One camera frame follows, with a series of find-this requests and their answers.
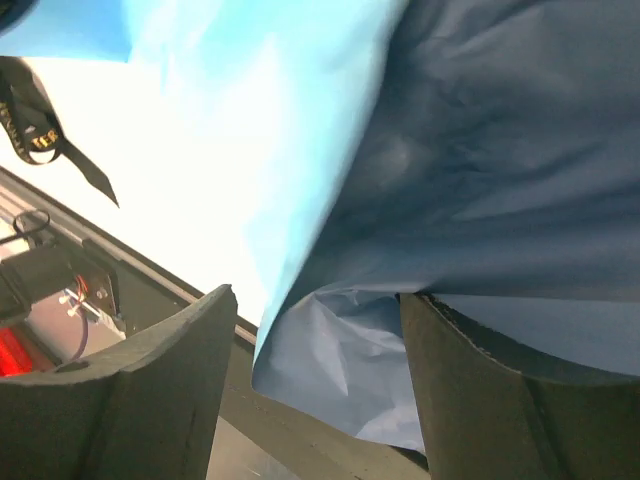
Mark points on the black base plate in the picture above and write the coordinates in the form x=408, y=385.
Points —
x=255, y=438

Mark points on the black printed ribbon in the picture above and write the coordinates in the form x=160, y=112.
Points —
x=32, y=126

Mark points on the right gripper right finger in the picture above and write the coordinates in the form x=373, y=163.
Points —
x=492, y=408

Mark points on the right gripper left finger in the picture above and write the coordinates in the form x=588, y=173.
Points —
x=143, y=408

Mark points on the blue wrapping paper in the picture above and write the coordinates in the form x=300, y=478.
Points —
x=323, y=157

